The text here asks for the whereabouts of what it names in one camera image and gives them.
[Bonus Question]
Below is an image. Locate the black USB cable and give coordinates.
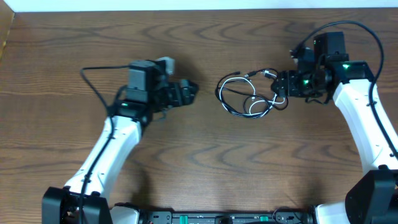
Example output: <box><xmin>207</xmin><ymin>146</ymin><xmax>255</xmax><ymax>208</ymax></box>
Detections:
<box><xmin>214</xmin><ymin>67</ymin><xmax>289</xmax><ymax>119</ymax></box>

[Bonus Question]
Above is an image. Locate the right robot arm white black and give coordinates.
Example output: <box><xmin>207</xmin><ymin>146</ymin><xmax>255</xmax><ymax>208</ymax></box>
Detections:
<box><xmin>271</xmin><ymin>32</ymin><xmax>397</xmax><ymax>223</ymax></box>

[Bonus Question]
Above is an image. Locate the wooden side panel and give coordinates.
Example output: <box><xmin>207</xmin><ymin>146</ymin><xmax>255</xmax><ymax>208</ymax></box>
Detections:
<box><xmin>0</xmin><ymin>0</ymin><xmax>15</xmax><ymax>57</ymax></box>

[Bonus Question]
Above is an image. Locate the white USB cable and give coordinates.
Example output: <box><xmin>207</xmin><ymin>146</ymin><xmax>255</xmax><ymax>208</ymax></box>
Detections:
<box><xmin>218</xmin><ymin>72</ymin><xmax>286</xmax><ymax>118</ymax></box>

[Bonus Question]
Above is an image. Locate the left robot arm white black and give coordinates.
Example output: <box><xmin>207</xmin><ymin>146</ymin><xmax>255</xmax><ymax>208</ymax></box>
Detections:
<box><xmin>42</xmin><ymin>57</ymin><xmax>198</xmax><ymax>223</ymax></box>

